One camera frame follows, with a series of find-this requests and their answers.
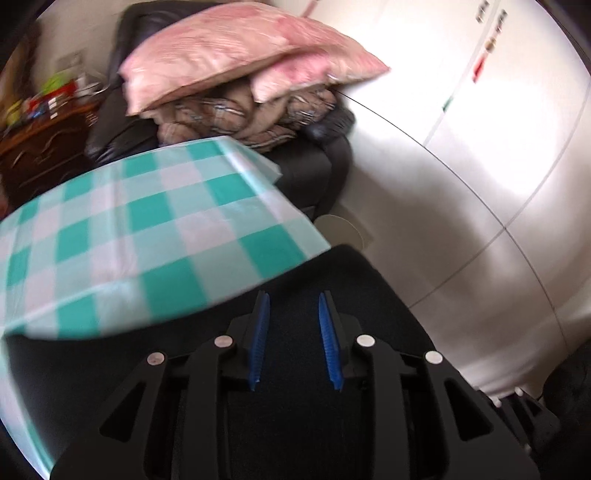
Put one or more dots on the green checkered bed sheet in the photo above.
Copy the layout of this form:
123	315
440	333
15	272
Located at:
138	240

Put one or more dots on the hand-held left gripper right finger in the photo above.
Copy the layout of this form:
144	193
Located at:
330	341

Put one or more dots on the black pants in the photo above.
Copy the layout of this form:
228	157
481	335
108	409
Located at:
360	286

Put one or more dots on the white wardrobe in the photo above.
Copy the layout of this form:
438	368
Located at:
521	92

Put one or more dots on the plaid brown blanket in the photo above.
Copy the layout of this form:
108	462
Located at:
217	115

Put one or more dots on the black leather chair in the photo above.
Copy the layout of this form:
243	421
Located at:
304	170

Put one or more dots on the dark wooden nightstand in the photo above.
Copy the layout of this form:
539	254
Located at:
41	152

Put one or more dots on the large pink pillow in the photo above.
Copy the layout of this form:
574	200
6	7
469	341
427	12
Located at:
221	50

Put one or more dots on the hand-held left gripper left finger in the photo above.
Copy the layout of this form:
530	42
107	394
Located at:
258	341

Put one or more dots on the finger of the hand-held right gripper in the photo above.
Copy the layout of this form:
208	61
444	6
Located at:
531	415

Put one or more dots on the cluster of small colourful bottles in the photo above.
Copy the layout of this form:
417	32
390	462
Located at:
55	87

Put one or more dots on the small pink pillow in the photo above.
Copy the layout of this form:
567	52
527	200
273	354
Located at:
286	81

